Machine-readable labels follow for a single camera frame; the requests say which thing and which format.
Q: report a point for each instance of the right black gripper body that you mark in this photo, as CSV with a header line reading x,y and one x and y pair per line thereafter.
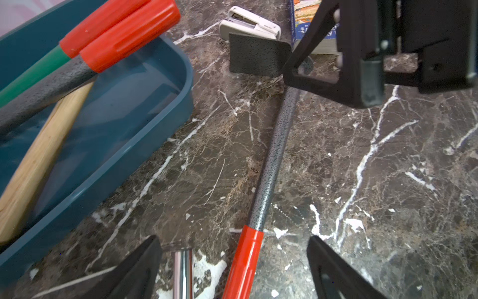
x,y
444,35

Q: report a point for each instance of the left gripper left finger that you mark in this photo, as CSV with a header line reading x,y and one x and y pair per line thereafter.
x,y
133,278

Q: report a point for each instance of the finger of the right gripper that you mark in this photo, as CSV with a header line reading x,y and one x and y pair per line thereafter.
x,y
338,51

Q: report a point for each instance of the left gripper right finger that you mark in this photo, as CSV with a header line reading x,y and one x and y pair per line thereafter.
x,y
333,277

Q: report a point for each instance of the black shovel with red grip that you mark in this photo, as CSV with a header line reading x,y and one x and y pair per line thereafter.
x,y
259,56

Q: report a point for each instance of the wooden handled small hoe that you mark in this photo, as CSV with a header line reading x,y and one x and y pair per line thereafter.
x,y
23,189

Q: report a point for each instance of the green hoe with red grip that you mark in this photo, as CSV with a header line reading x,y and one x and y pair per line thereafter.
x,y
93,26

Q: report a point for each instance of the teal plastic storage box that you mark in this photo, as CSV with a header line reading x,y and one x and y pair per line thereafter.
x,y
132,109

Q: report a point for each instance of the chrome tool with blue grip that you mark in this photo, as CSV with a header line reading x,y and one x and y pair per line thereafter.
x,y
182,278

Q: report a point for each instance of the white stapler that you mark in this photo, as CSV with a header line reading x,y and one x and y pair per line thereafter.
x,y
241,21

